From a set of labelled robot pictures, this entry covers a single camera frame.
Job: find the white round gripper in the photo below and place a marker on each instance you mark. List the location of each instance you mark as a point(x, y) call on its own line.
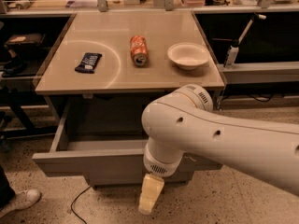
point(159, 166)

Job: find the grey top drawer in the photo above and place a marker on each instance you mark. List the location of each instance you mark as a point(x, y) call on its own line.
point(103, 143)

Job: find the grey drawer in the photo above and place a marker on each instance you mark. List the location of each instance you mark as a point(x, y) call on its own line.
point(183, 179)
point(103, 143)

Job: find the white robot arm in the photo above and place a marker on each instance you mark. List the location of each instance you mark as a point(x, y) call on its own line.
point(183, 122)

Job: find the grey bottom drawer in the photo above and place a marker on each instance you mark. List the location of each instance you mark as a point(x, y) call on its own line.
point(183, 179)

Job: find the grey drawer cabinet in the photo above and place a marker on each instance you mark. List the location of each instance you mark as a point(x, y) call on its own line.
point(107, 68)

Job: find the white sneaker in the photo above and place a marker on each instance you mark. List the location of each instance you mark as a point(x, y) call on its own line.
point(21, 201)

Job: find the white bowl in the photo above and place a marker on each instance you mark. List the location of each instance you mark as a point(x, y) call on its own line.
point(188, 56)

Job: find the orange soda can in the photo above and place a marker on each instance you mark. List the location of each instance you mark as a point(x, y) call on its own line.
point(138, 50)

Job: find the dark blue snack packet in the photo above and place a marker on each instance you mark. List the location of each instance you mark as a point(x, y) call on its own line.
point(88, 63)

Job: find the black stool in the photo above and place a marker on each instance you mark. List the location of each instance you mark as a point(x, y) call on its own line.
point(23, 49)

